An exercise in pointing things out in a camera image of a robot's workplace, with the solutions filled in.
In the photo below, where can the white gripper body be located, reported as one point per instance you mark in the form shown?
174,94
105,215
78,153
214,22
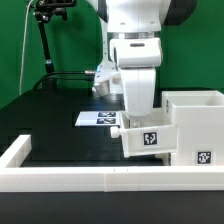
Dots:
138,91

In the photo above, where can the white drawer tray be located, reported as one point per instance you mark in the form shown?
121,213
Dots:
157,135
168,159

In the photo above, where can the white drawer cabinet box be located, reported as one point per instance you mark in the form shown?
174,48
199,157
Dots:
199,117

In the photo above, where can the white front drawer tray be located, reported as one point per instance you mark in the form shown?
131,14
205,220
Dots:
168,159

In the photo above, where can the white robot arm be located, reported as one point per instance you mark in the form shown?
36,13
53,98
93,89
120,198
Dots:
133,19

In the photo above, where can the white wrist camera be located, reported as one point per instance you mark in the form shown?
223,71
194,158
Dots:
136,53

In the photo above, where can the white marker base plate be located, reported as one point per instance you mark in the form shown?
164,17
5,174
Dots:
97,118

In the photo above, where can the black camera stand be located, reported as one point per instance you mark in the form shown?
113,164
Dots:
44,11

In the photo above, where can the white U-shaped border frame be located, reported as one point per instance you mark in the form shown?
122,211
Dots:
15,178

